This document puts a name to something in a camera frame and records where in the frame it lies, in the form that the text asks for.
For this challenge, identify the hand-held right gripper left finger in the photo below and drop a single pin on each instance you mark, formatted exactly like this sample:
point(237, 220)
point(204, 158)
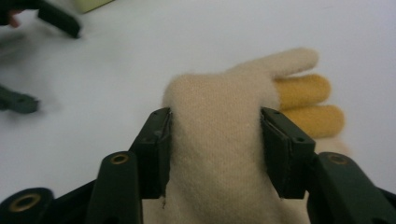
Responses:
point(154, 152)

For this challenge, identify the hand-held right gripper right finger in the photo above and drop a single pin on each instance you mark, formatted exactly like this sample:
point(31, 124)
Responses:
point(288, 152)

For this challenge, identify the cream glove with orange fingers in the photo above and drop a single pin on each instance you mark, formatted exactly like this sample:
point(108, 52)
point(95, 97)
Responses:
point(218, 140)

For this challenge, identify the pale yellow plastic basket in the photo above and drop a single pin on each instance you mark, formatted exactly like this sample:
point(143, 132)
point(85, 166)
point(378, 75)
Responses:
point(93, 4)

